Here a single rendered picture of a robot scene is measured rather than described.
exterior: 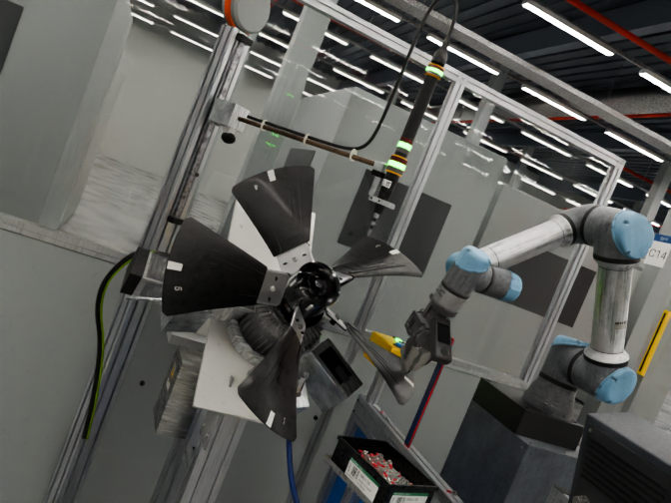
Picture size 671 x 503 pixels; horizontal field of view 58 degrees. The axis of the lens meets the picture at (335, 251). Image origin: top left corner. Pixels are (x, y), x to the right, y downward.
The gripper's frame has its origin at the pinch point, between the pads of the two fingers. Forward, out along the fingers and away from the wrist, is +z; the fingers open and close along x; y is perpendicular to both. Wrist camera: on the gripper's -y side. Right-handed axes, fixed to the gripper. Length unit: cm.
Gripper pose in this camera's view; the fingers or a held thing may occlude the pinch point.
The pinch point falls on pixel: (406, 372)
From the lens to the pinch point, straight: 156.6
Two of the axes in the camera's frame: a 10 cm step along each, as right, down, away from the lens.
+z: -4.5, 8.2, 3.4
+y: -2.0, -4.6, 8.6
